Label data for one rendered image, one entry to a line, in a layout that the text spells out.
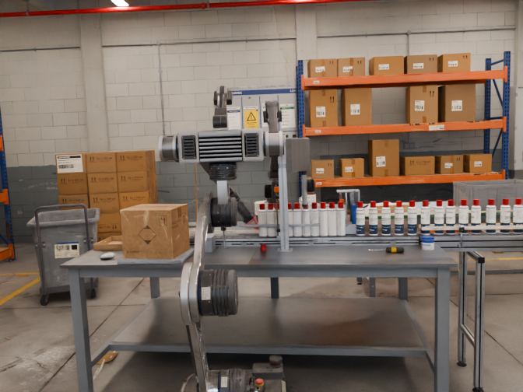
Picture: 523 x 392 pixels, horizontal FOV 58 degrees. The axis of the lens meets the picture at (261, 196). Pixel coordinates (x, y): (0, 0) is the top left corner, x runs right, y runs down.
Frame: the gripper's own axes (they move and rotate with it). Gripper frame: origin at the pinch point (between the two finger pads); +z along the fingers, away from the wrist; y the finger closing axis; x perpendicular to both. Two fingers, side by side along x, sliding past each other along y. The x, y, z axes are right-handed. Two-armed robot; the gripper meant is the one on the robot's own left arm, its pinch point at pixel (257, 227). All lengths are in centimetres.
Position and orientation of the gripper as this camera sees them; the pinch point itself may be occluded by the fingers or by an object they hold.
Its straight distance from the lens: 293.2
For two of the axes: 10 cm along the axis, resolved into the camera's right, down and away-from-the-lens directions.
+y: 1.1, -1.6, 9.8
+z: 6.4, 7.7, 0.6
